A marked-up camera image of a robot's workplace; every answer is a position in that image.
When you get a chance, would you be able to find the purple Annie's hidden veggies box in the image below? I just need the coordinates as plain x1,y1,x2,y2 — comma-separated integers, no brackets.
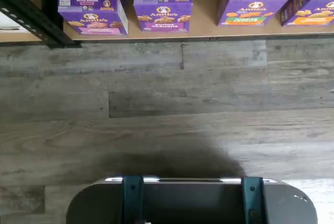
217,0,290,27

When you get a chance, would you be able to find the purple Annie's box orange patch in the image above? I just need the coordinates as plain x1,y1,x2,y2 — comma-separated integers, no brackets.
280,0,334,28

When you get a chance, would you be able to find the black metal shelf rack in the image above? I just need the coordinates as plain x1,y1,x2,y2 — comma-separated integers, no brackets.
0,0,83,50

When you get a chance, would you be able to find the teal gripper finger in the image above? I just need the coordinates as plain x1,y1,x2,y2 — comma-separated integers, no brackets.
241,176,270,224
122,175,145,224

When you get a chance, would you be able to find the white snack box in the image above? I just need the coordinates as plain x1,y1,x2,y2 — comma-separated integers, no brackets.
0,9,32,34

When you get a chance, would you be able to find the purple Annie's box pink patch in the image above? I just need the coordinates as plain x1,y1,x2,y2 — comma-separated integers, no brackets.
57,0,129,36

